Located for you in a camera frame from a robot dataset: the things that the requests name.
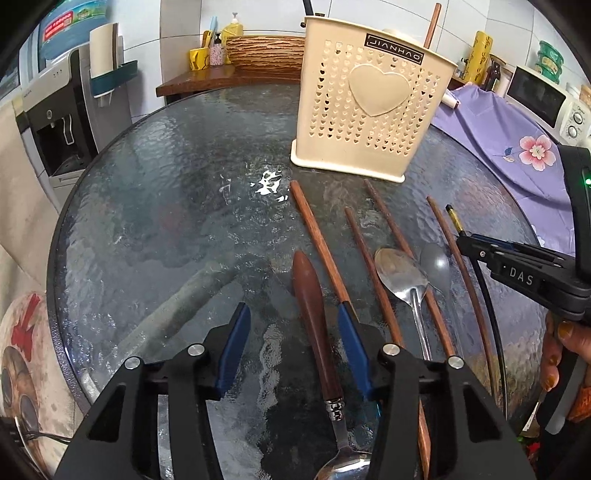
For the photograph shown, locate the wooden-handled metal spoon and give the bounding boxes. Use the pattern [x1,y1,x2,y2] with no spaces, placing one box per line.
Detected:
[292,251,373,480]

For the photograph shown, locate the yellow cup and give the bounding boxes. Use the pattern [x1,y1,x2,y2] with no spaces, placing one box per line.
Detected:
[188,45,214,72]

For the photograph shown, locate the yellow soap bottle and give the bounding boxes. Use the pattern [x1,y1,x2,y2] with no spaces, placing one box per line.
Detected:
[222,12,245,38]

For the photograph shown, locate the grey spoon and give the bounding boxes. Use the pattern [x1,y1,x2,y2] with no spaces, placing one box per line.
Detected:
[419,243,453,297]

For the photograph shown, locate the thick wooden chopstick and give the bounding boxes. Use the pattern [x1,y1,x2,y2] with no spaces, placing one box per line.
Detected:
[289,180,359,324]

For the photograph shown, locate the purple floral cloth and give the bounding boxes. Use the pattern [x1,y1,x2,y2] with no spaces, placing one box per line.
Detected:
[431,85,579,256]

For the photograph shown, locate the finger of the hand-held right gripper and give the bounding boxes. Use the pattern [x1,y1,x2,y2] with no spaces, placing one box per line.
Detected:
[456,237,498,274]
[465,233,574,269]

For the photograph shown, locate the yellow patterned roll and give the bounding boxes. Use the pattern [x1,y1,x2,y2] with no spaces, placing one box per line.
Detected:
[462,31,494,85]

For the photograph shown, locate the white microwave oven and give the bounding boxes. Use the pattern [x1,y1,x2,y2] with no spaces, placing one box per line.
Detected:
[505,65,591,145]

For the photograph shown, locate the woven basket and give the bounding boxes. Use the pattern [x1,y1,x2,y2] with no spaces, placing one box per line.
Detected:
[225,34,307,75]

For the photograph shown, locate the steel spoon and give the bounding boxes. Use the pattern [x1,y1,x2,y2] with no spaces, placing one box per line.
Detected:
[374,248,434,361]

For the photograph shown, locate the blue water jug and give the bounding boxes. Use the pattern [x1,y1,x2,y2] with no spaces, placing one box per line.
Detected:
[39,0,112,62]

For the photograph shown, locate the printed cartoon cloth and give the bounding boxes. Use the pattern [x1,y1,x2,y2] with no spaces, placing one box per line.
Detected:
[0,99,86,480]

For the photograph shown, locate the wooden side table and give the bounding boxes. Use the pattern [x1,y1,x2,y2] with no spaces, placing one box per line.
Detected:
[156,65,303,99]

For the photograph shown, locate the brown bottle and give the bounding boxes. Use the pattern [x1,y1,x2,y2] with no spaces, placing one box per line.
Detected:
[484,58,502,92]

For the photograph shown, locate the white and teal cup dispenser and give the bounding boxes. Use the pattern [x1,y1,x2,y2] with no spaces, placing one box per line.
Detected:
[89,23,139,101]

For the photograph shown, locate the black cable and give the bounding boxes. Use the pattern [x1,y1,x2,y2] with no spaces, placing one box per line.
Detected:
[13,415,77,446]

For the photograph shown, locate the beige perforated utensil holder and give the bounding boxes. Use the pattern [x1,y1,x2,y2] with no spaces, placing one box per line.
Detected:
[290,14,459,184]

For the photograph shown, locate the person's right hand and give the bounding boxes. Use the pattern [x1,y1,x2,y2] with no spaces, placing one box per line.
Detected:
[539,314,579,394]

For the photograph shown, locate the green stacked containers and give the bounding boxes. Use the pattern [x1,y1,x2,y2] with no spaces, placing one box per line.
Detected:
[536,40,565,85]

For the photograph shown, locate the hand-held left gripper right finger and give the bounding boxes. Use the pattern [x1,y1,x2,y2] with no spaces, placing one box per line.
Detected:
[337,302,539,480]

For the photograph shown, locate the water dispenser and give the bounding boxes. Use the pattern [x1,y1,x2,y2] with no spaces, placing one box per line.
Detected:
[15,46,134,188]

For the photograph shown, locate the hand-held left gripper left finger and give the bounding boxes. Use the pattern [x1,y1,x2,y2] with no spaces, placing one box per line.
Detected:
[54,302,252,480]

